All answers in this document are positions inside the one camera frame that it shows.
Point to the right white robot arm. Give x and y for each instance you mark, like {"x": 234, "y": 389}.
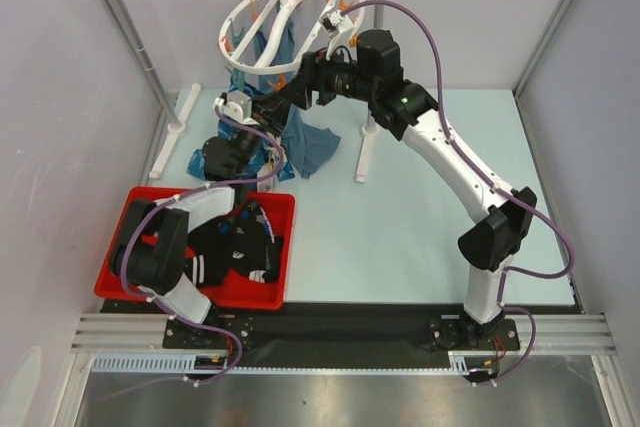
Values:
{"x": 413, "y": 117}

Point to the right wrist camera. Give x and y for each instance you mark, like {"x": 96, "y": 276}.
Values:
{"x": 340, "y": 28}

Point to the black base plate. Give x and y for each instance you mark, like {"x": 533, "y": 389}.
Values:
{"x": 235, "y": 351}

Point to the black blue sunrise sock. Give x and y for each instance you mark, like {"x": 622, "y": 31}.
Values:
{"x": 248, "y": 227}

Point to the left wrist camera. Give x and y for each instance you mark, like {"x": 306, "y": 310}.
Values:
{"x": 235, "y": 105}

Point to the black white-striped sock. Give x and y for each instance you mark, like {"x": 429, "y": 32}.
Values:
{"x": 210, "y": 263}

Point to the white round clip hanger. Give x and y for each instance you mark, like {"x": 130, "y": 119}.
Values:
{"x": 238, "y": 29}

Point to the teal t-shirt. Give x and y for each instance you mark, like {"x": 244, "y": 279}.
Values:
{"x": 307, "y": 147}

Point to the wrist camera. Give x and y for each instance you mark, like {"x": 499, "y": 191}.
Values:
{"x": 235, "y": 105}
{"x": 340, "y": 28}

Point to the red plastic tray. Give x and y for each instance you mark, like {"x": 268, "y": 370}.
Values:
{"x": 239, "y": 292}

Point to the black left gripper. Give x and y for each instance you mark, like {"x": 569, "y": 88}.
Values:
{"x": 273, "y": 109}

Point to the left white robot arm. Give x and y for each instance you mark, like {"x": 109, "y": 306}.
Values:
{"x": 148, "y": 254}

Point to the aluminium frame rail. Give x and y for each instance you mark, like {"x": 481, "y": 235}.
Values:
{"x": 323, "y": 339}

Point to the orange clothes peg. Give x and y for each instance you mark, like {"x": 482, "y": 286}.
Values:
{"x": 279, "y": 83}

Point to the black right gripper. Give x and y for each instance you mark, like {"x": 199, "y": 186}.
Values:
{"x": 310, "y": 79}

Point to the blue shark-print shorts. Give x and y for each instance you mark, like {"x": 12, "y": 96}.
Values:
{"x": 233, "y": 153}

